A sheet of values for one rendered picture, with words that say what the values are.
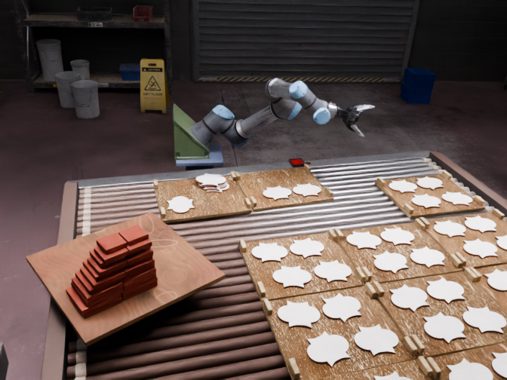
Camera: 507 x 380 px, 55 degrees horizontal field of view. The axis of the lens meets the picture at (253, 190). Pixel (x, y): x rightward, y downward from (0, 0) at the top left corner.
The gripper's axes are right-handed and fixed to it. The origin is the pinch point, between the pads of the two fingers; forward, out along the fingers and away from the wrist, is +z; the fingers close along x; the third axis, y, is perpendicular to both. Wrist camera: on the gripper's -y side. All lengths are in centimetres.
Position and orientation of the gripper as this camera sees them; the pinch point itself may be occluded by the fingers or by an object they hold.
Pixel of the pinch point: (369, 121)
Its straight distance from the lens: 249.6
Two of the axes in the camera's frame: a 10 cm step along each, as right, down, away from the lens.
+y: 1.7, 2.9, -9.4
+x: 2.8, -9.3, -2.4
